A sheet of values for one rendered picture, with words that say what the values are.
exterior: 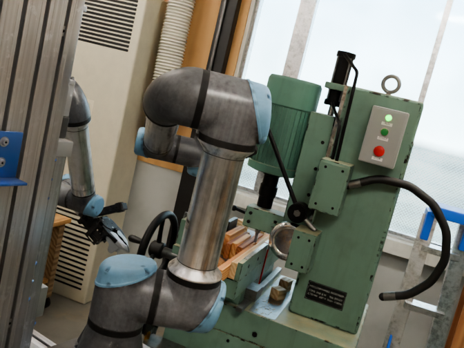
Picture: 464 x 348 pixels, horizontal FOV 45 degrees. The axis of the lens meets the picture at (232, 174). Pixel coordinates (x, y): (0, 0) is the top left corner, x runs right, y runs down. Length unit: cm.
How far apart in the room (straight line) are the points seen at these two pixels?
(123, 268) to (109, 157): 208
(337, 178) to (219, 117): 65
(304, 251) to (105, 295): 69
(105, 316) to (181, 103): 45
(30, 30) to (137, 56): 212
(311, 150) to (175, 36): 161
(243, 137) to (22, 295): 54
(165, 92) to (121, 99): 210
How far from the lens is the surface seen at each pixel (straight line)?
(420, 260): 246
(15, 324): 124
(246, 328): 175
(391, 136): 162
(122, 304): 117
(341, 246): 173
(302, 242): 165
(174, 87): 105
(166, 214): 199
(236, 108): 104
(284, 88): 175
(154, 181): 341
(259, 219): 185
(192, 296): 115
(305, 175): 176
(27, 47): 105
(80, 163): 179
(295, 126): 176
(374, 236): 171
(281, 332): 172
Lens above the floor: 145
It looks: 9 degrees down
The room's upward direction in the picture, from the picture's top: 14 degrees clockwise
